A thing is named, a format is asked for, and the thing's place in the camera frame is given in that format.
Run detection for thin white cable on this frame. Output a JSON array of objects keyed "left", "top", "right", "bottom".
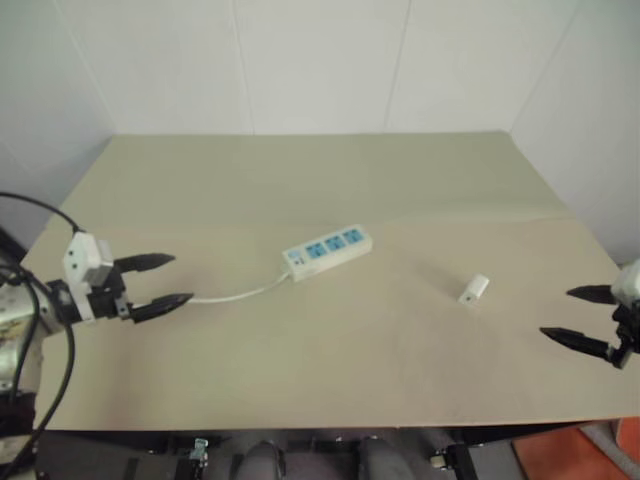
[{"left": 186, "top": 271, "right": 292, "bottom": 306}]

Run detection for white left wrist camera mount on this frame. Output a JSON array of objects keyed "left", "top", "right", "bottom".
[{"left": 61, "top": 232, "right": 119, "bottom": 322}]

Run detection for orange object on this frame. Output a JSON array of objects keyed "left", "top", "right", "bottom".
[{"left": 513, "top": 417, "right": 640, "bottom": 480}]

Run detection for dark grey rounded shape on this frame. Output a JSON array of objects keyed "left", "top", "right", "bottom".
[{"left": 238, "top": 439, "right": 287, "bottom": 480}]

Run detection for white plug adapter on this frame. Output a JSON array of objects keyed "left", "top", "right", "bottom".
[{"left": 456, "top": 273, "right": 491, "bottom": 307}]

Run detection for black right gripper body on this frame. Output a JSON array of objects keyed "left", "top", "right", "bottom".
[{"left": 606, "top": 299, "right": 640, "bottom": 371}]

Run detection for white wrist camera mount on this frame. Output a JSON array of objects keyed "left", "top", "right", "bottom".
[
  {"left": 613, "top": 258, "right": 640, "bottom": 307},
  {"left": 61, "top": 232, "right": 119, "bottom": 322}
]

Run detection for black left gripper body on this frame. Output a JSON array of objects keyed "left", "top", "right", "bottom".
[{"left": 87, "top": 269, "right": 134, "bottom": 322}]

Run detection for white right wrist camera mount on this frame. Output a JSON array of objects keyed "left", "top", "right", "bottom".
[{"left": 613, "top": 258, "right": 640, "bottom": 307}]

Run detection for white power strip with cable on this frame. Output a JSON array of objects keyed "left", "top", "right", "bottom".
[{"left": 281, "top": 225, "right": 376, "bottom": 282}]

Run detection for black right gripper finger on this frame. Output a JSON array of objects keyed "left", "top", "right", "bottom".
[
  {"left": 539, "top": 326, "right": 613, "bottom": 360},
  {"left": 565, "top": 284, "right": 619, "bottom": 305}
]

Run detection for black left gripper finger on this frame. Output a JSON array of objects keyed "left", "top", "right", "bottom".
[
  {"left": 130, "top": 292, "right": 194, "bottom": 326},
  {"left": 115, "top": 253, "right": 177, "bottom": 276}
]

